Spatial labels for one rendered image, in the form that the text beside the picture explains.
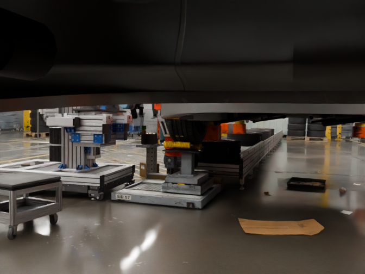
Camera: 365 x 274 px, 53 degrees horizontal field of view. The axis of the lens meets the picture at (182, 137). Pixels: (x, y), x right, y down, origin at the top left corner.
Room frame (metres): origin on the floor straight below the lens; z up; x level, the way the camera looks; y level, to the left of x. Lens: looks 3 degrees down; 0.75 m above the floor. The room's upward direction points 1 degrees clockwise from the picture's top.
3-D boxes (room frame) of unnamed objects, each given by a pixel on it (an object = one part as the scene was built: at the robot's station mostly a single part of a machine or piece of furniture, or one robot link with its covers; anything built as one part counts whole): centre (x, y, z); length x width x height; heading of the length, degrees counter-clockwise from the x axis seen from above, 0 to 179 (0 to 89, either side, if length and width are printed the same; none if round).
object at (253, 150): (4.95, -0.99, 0.28); 2.47 x 0.06 x 0.22; 162
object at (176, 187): (3.39, -0.07, 0.13); 0.50 x 0.36 x 0.10; 162
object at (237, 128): (5.74, -0.73, 0.69); 0.52 x 0.17 x 0.35; 72
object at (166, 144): (3.25, 0.05, 0.51); 0.29 x 0.06 x 0.06; 72
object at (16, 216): (2.37, 1.07, 0.17); 0.43 x 0.36 x 0.34; 154
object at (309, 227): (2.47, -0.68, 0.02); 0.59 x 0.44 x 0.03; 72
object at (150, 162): (4.16, 0.35, 0.21); 0.10 x 0.10 x 0.42; 72
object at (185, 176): (3.34, -0.06, 0.32); 0.40 x 0.30 x 0.28; 162
